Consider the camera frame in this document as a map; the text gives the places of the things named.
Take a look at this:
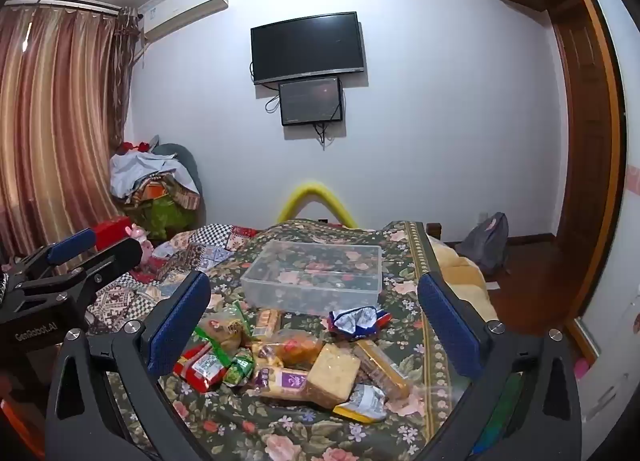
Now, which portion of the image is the red box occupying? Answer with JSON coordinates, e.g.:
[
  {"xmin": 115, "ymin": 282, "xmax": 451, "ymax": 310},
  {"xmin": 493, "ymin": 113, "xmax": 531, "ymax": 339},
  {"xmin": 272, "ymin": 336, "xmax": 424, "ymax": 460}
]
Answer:
[{"xmin": 94, "ymin": 218, "xmax": 132, "ymax": 252}]

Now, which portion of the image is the blue white packet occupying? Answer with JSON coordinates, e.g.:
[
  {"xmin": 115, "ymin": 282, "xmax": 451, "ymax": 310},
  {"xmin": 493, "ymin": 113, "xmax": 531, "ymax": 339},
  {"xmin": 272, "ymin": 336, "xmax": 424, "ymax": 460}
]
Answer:
[{"xmin": 328, "ymin": 307, "xmax": 393, "ymax": 342}]

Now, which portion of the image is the long clear biscuit packet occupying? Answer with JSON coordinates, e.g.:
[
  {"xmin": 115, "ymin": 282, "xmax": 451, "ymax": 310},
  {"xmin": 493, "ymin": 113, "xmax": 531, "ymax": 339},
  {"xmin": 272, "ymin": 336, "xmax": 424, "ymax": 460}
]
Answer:
[{"xmin": 352, "ymin": 339, "xmax": 413, "ymax": 399}]

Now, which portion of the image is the pink plush toy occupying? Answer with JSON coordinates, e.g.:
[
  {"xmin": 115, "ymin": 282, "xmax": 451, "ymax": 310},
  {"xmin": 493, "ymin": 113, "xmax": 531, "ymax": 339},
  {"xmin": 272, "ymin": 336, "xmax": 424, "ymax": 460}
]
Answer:
[{"xmin": 126, "ymin": 223, "xmax": 155, "ymax": 268}]

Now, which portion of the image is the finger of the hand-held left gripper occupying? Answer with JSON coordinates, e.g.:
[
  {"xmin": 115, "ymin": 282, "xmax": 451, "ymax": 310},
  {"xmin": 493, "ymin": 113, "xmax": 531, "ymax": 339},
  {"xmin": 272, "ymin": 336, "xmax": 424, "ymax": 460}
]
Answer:
[
  {"xmin": 12, "ymin": 228, "xmax": 97, "ymax": 283},
  {"xmin": 22, "ymin": 238, "xmax": 144, "ymax": 309}
]

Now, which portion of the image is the red snack packet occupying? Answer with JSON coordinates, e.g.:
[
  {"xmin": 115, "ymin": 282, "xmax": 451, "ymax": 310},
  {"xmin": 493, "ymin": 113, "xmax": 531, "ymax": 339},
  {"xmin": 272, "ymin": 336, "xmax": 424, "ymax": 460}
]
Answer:
[{"xmin": 172, "ymin": 341, "xmax": 233, "ymax": 394}]

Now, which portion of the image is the floral bedspread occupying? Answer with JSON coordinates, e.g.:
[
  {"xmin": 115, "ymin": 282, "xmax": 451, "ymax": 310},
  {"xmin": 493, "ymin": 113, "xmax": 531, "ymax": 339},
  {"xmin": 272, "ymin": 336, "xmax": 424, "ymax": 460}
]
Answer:
[{"xmin": 85, "ymin": 221, "xmax": 501, "ymax": 461}]

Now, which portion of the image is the purple label biscuit packet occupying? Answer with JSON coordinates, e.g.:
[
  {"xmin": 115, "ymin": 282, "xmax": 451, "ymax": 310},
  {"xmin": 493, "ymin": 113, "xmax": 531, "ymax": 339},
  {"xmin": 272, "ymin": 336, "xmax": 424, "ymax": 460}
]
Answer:
[{"xmin": 250, "ymin": 366, "xmax": 313, "ymax": 401}]

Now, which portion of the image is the pile of clothes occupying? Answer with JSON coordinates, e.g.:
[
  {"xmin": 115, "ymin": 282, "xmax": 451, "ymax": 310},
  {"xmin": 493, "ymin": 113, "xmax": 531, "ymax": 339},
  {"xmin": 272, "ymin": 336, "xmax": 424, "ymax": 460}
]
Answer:
[{"xmin": 109, "ymin": 138, "xmax": 203, "ymax": 242}]

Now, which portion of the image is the black cable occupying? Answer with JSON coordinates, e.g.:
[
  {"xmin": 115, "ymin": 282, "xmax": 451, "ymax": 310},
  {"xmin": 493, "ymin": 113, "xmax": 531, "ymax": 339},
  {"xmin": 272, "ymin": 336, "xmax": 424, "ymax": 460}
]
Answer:
[{"xmin": 312, "ymin": 122, "xmax": 335, "ymax": 150}]

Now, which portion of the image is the wooden door frame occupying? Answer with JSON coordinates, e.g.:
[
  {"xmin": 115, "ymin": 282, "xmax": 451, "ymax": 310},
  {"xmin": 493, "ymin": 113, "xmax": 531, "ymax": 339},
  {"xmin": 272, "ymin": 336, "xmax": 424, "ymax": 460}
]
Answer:
[{"xmin": 549, "ymin": 0, "xmax": 629, "ymax": 367}]

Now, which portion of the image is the square cracker block packet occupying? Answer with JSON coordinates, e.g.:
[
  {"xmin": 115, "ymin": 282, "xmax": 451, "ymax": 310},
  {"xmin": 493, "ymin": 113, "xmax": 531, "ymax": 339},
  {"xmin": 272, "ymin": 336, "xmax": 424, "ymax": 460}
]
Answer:
[{"xmin": 305, "ymin": 343, "xmax": 362, "ymax": 408}]

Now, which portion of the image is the patchwork quilt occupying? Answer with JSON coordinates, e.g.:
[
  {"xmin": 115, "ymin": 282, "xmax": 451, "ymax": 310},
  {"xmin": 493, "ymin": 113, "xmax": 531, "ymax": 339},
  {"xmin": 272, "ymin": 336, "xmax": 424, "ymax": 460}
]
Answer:
[{"xmin": 87, "ymin": 223, "xmax": 261, "ymax": 329}]

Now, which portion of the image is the yellow blanket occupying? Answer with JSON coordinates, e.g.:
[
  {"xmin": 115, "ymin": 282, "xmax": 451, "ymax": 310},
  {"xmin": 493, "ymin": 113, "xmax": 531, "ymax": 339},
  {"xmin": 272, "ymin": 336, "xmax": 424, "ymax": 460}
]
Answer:
[{"xmin": 430, "ymin": 236, "xmax": 499, "ymax": 324}]

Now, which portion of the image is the small black monitor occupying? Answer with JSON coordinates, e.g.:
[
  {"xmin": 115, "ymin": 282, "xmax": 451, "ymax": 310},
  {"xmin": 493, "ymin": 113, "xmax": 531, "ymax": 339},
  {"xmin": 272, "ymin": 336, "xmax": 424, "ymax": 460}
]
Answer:
[{"xmin": 278, "ymin": 77, "xmax": 344, "ymax": 127}]

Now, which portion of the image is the yellow foam tube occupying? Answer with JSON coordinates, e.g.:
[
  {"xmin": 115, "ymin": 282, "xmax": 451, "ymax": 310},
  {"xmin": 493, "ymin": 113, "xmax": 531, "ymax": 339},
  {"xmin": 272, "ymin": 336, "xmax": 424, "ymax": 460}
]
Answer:
[{"xmin": 276, "ymin": 182, "xmax": 357, "ymax": 230}]

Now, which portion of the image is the short clear biscuit packet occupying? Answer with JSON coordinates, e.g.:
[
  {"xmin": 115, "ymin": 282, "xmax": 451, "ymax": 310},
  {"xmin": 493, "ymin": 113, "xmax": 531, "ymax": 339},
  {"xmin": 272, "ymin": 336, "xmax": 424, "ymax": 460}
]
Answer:
[{"xmin": 252, "ymin": 309, "xmax": 282, "ymax": 341}]

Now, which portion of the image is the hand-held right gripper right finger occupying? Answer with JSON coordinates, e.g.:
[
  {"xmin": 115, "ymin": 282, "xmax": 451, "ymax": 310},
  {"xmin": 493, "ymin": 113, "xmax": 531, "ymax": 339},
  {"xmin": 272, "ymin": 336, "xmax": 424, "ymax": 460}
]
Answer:
[{"xmin": 417, "ymin": 271, "xmax": 583, "ymax": 461}]

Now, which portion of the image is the white air conditioner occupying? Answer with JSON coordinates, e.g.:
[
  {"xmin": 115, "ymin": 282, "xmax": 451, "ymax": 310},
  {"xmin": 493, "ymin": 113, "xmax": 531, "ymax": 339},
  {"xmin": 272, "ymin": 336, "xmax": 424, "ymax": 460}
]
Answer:
[{"xmin": 138, "ymin": 0, "xmax": 230, "ymax": 42}]

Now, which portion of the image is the grey backpack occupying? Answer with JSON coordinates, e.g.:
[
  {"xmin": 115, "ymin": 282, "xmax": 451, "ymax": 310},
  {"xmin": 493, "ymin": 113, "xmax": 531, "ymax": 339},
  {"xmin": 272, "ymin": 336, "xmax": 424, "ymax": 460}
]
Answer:
[{"xmin": 455, "ymin": 212, "xmax": 511, "ymax": 276}]

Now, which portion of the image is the black wall television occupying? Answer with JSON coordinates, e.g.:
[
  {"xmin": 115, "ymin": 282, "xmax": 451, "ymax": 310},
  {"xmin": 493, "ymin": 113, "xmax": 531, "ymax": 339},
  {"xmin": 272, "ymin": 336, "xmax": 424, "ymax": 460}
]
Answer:
[{"xmin": 250, "ymin": 12, "xmax": 365, "ymax": 86}]

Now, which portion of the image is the striped brown curtain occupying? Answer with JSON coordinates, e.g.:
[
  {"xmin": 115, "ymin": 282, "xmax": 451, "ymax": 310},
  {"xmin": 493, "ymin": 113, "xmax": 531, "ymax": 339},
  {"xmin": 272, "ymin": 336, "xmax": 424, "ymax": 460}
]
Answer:
[{"xmin": 0, "ymin": 3, "xmax": 140, "ymax": 264}]

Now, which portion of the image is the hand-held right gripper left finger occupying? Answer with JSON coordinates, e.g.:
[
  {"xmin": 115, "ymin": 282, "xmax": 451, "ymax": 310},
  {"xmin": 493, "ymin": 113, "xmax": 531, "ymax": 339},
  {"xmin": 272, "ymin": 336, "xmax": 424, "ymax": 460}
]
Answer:
[{"xmin": 45, "ymin": 270, "xmax": 213, "ymax": 461}]

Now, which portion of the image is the bread packet with red label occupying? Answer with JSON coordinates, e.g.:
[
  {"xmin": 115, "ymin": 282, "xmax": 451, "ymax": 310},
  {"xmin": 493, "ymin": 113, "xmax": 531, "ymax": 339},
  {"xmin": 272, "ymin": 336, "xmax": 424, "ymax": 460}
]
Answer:
[{"xmin": 195, "ymin": 311, "xmax": 248, "ymax": 354}]

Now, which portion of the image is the orange garment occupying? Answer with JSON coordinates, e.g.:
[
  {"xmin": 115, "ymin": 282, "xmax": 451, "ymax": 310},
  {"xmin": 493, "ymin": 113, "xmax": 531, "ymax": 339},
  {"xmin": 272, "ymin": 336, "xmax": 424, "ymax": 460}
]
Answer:
[{"xmin": 0, "ymin": 398, "xmax": 43, "ymax": 461}]

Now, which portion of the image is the clear plastic container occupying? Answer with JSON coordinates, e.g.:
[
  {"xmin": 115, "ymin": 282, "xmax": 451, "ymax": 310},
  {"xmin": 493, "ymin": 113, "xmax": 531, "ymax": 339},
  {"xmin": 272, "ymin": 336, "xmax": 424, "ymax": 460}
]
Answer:
[{"xmin": 240, "ymin": 240, "xmax": 384, "ymax": 314}]

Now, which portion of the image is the small green snack packet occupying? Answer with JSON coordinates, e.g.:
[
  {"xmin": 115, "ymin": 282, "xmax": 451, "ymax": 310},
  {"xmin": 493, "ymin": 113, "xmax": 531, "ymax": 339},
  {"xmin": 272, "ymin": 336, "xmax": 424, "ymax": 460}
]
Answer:
[{"xmin": 222, "ymin": 348, "xmax": 257, "ymax": 387}]

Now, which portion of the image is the yellow white snack packet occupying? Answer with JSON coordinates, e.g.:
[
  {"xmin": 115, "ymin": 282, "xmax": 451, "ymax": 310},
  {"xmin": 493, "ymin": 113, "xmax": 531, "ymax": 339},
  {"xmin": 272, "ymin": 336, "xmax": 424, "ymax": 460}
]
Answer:
[{"xmin": 332, "ymin": 383, "xmax": 388, "ymax": 424}]

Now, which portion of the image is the orange snack bag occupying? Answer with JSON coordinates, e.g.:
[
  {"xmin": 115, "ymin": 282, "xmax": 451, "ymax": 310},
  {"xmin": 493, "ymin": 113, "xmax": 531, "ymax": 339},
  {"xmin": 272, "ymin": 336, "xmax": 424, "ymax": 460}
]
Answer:
[{"xmin": 260, "ymin": 330, "xmax": 326, "ymax": 369}]

